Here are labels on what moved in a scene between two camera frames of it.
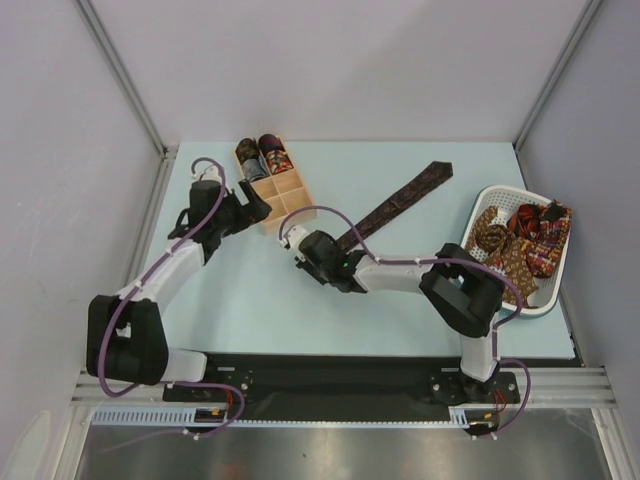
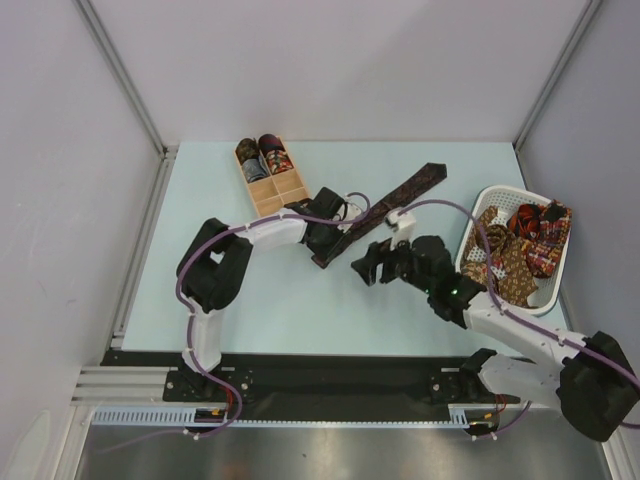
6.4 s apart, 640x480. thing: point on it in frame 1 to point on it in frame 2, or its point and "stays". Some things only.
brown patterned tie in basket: [506, 252] stays
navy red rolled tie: [270, 142] stays
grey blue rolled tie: [254, 169] stays
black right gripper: [310, 266] to [388, 265]
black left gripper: [253, 212] to [326, 250]
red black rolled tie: [278, 161] stays
